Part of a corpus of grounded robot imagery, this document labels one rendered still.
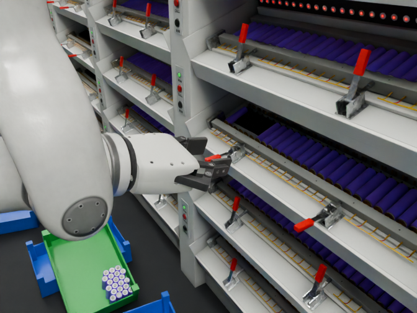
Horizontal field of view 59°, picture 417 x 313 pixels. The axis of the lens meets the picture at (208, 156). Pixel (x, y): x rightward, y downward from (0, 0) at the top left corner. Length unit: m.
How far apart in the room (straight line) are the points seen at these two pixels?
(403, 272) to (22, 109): 0.53
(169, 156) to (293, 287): 0.43
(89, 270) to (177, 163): 0.84
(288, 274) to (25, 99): 0.64
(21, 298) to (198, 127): 0.80
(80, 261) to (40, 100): 0.99
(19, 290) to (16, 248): 0.22
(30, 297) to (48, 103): 1.06
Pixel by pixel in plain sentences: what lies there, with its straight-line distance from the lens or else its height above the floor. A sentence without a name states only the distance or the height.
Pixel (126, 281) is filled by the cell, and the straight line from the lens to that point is 1.20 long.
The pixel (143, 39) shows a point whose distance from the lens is 1.12.
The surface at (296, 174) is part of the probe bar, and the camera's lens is 0.72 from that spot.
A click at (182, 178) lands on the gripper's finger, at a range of 0.51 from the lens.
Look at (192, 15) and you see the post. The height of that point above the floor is 0.83.
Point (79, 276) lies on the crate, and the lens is 1.28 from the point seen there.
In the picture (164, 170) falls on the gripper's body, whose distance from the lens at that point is 0.49.
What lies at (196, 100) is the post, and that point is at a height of 0.63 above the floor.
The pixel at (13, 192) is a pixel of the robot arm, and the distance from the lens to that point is 0.43.
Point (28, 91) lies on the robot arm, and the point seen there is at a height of 0.84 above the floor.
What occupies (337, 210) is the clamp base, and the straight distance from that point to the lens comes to 0.66.
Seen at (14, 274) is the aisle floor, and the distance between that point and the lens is 1.46.
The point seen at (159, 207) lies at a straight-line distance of 1.35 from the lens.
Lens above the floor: 0.94
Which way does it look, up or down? 28 degrees down
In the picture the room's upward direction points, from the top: straight up
